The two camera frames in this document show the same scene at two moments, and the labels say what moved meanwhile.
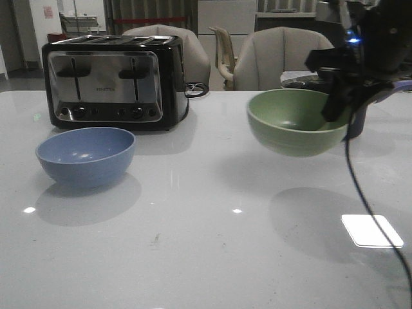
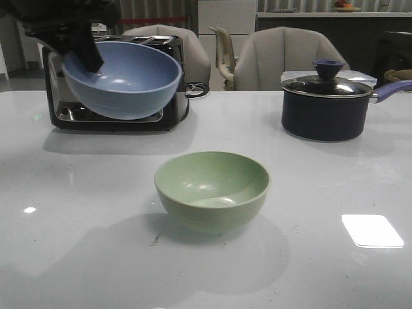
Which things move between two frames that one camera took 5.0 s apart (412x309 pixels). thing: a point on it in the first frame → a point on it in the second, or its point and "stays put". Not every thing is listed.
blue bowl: [87, 157] → [136, 79]
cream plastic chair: [225, 59] stays put
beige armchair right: [263, 54] stays put
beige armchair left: [196, 65] stays put
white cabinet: [237, 17] stays put
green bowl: [290, 122] → [213, 192]
